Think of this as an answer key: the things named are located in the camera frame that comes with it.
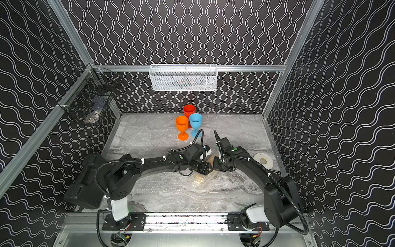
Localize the black plastic case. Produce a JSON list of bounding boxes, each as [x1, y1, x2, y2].
[[64, 153, 106, 210]]

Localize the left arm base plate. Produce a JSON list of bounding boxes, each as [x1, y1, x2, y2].
[[102, 213, 146, 231]]

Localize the black wire basket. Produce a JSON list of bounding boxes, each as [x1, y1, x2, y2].
[[60, 64, 121, 125]]

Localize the blue glass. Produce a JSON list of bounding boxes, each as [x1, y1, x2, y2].
[[189, 113, 203, 137]]

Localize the yellow glass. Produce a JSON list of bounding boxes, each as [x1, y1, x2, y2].
[[190, 171, 218, 189]]

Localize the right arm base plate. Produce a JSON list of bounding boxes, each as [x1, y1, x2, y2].
[[224, 213, 270, 232]]

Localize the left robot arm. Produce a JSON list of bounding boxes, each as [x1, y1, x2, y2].
[[94, 129, 213, 224]]

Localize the white wire basket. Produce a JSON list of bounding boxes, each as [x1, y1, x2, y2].
[[149, 64, 218, 91]]

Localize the orange glass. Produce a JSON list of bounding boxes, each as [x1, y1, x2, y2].
[[175, 116, 189, 141]]

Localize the white tape roll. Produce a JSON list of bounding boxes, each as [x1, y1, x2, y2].
[[254, 152, 274, 169]]

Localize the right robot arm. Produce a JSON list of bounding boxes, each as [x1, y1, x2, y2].
[[214, 131, 309, 235]]

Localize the red wine glass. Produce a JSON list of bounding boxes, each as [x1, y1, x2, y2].
[[183, 105, 196, 119]]

